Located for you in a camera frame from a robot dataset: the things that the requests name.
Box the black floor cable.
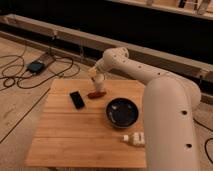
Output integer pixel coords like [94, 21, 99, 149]
[0, 43, 81, 90]

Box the black cable at right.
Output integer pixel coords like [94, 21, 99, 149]
[194, 118, 213, 165]

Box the white remote control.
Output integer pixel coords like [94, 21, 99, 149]
[123, 132, 145, 146]

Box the white sponge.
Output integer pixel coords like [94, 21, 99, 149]
[88, 67, 97, 78]

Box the wooden table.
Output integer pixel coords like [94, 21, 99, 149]
[26, 79, 146, 168]

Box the blue power adapter box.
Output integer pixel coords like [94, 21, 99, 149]
[27, 61, 45, 74]

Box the black smartphone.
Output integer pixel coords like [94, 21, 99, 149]
[70, 91, 85, 109]

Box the reddish brown sausage toy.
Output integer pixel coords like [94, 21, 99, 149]
[88, 92, 106, 99]

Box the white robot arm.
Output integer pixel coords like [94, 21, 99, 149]
[89, 47, 201, 171]

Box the long wooden frame beam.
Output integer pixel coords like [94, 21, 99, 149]
[0, 14, 213, 82]

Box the dark ceramic bowl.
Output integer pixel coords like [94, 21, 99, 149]
[105, 98, 139, 128]

